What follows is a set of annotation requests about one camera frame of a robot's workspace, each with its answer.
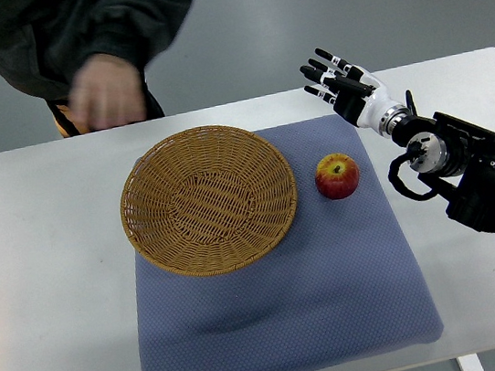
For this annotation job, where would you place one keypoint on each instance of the person's bare hand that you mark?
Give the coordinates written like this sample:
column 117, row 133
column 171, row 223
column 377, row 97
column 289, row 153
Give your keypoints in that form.
column 107, row 92

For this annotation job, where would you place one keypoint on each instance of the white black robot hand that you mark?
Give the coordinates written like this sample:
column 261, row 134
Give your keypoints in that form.
column 355, row 94

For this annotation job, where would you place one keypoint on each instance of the red yellow apple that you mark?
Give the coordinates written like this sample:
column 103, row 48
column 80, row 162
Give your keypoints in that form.
column 337, row 176

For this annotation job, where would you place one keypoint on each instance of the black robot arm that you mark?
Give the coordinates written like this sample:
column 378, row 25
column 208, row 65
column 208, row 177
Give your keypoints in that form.
column 444, row 156

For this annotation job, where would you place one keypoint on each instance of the brown wicker basket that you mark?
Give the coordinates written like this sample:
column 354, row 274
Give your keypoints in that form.
column 208, row 201

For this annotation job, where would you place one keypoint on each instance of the person in dark jacket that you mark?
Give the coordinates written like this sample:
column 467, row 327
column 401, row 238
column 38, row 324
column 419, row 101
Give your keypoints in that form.
column 43, row 44

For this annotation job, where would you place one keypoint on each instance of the blue grey cushion mat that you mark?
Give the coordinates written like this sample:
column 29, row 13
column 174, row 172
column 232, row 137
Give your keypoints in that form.
column 342, row 284

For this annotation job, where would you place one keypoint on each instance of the white table leg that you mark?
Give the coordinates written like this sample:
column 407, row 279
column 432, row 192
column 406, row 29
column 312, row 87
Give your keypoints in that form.
column 469, row 363

